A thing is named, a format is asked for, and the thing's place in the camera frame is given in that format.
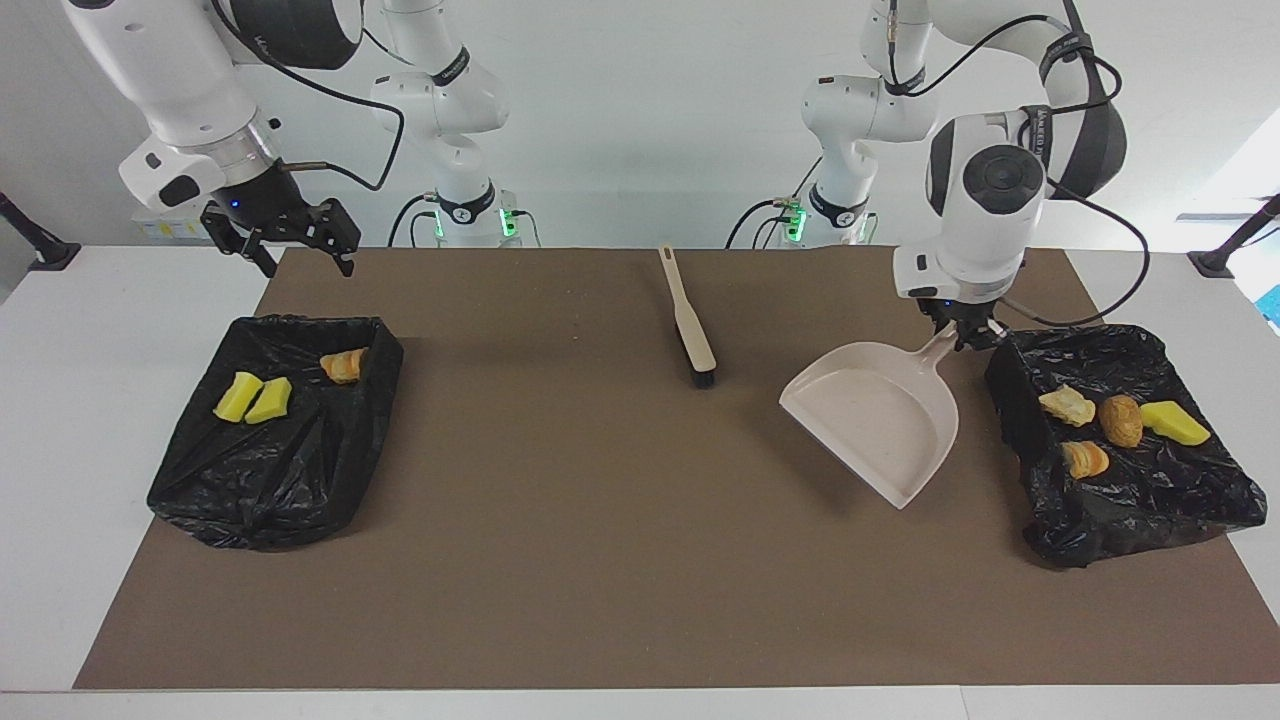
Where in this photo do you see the beige crusty bread chunk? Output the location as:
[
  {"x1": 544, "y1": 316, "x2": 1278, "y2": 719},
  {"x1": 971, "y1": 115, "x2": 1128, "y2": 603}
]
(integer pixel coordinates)
[{"x1": 320, "y1": 347, "x2": 371, "y2": 386}]

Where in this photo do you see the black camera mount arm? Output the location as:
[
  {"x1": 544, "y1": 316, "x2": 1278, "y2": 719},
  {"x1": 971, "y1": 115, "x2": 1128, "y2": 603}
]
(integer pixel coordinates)
[
  {"x1": 0, "y1": 192, "x2": 81, "y2": 272},
  {"x1": 1188, "y1": 193, "x2": 1280, "y2": 279}
]

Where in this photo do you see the curved yellow sponge piece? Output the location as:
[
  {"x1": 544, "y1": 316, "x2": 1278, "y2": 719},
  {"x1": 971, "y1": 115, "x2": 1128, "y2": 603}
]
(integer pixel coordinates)
[{"x1": 245, "y1": 376, "x2": 294, "y2": 425}]

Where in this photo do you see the bin lined with black bag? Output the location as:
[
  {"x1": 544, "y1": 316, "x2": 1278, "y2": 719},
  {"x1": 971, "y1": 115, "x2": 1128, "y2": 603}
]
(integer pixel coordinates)
[
  {"x1": 147, "y1": 314, "x2": 406, "y2": 552},
  {"x1": 984, "y1": 322, "x2": 1269, "y2": 571}
]

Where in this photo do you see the brown table mat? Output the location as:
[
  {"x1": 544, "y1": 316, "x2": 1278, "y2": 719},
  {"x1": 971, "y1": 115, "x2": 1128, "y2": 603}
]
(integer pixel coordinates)
[{"x1": 73, "y1": 247, "x2": 1280, "y2": 691}]

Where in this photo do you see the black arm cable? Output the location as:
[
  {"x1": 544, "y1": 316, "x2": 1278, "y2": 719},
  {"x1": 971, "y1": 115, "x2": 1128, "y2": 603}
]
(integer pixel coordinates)
[
  {"x1": 208, "y1": 0, "x2": 407, "y2": 193},
  {"x1": 885, "y1": 0, "x2": 1152, "y2": 329}
]

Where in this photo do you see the pale yellowish bread lump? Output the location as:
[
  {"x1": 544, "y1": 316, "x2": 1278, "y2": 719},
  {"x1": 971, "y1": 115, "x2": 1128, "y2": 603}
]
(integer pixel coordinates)
[{"x1": 1038, "y1": 384, "x2": 1098, "y2": 428}]

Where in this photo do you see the beige plastic dustpan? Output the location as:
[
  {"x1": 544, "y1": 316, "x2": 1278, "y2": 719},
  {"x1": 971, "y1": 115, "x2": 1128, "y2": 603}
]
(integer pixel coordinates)
[{"x1": 778, "y1": 322, "x2": 964, "y2": 511}]

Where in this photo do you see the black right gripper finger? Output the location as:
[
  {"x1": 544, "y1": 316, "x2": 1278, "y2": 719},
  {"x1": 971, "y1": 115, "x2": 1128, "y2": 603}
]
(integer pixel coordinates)
[
  {"x1": 201, "y1": 205, "x2": 279, "y2": 280},
  {"x1": 298, "y1": 197, "x2": 363, "y2": 278}
]

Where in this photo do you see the orange-brown nugget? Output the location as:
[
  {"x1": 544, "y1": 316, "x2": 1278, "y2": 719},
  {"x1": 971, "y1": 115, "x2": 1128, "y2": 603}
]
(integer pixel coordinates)
[{"x1": 1099, "y1": 394, "x2": 1145, "y2": 449}]

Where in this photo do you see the beige hand brush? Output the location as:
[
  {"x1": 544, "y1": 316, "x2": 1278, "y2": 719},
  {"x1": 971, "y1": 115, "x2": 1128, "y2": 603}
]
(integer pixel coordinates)
[{"x1": 658, "y1": 245, "x2": 719, "y2": 389}]

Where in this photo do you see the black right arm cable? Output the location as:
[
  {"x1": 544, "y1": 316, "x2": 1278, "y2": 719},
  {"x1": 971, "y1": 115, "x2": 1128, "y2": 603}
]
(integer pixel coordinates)
[{"x1": 208, "y1": 0, "x2": 407, "y2": 193}]

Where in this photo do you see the chunky yellow sponge piece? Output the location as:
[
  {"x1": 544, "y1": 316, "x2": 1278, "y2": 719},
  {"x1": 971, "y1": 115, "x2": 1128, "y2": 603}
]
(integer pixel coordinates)
[{"x1": 1140, "y1": 400, "x2": 1212, "y2": 447}]

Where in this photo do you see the layered croissant piece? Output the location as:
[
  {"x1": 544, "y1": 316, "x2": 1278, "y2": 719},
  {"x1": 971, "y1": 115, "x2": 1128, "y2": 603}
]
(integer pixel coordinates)
[{"x1": 1061, "y1": 440, "x2": 1111, "y2": 480}]

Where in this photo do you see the black base power cable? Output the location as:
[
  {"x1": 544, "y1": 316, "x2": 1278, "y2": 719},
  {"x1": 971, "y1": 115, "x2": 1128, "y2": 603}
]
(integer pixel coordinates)
[
  {"x1": 727, "y1": 197, "x2": 806, "y2": 248},
  {"x1": 388, "y1": 193, "x2": 441, "y2": 248}
]

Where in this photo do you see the notched yellow sponge piece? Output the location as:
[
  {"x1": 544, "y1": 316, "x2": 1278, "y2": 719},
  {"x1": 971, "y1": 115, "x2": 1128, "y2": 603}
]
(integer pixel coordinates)
[{"x1": 213, "y1": 370, "x2": 266, "y2": 424}]

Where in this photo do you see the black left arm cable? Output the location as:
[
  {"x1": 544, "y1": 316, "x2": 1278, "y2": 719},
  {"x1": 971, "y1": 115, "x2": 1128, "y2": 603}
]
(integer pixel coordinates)
[{"x1": 885, "y1": 0, "x2": 1152, "y2": 329}]

